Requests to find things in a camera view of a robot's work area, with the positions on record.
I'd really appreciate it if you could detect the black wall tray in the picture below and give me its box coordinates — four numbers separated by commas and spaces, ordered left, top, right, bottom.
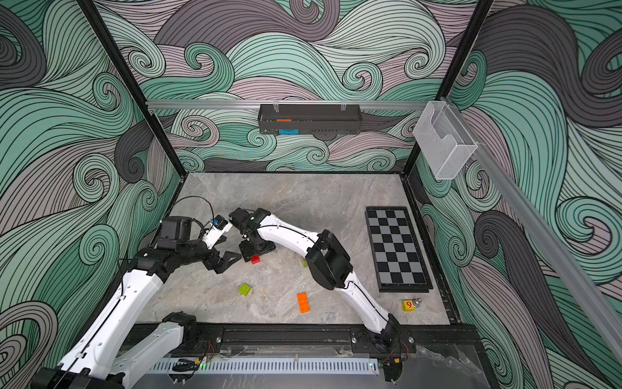
258, 104, 363, 136

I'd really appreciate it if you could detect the aluminium rail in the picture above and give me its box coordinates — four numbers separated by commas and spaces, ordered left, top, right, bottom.
439, 96, 622, 363
146, 99, 428, 111

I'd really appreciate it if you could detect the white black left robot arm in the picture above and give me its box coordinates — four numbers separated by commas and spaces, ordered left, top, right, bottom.
31, 216, 240, 388

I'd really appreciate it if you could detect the clear plastic wall box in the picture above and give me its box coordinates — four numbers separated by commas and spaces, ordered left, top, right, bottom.
413, 100, 478, 181

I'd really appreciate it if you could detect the black left corner post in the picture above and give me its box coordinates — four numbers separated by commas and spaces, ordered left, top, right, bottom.
76, 0, 188, 182

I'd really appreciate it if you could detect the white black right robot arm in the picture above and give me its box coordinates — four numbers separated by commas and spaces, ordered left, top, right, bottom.
229, 208, 401, 354

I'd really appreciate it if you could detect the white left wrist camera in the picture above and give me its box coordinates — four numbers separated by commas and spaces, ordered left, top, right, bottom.
201, 215, 232, 249

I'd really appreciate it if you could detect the small green lego brick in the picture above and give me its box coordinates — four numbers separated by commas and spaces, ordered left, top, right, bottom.
238, 284, 252, 297

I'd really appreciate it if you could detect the white slotted cable duct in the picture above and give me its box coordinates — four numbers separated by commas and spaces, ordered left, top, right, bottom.
148, 357, 380, 376

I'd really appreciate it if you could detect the black white chessboard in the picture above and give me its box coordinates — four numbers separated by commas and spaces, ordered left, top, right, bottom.
364, 206, 433, 293

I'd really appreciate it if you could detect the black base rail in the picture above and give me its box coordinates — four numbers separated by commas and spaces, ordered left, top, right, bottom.
181, 323, 484, 357

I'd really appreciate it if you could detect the black right corner post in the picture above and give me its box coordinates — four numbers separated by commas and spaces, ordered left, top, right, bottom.
401, 0, 496, 176

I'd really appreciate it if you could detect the aluminium rail back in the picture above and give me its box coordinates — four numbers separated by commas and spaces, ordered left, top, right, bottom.
146, 99, 428, 111

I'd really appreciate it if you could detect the black corner post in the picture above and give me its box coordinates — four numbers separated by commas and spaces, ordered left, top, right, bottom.
76, 0, 188, 182
401, 0, 496, 176

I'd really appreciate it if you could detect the orange lego plate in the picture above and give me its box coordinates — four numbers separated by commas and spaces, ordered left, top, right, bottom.
296, 292, 310, 314

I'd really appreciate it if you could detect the aluminium rail right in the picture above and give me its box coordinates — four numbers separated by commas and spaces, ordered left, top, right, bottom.
439, 96, 622, 363

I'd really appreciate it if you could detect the yellow numbered cube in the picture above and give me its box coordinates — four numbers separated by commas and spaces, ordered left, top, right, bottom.
402, 300, 416, 312

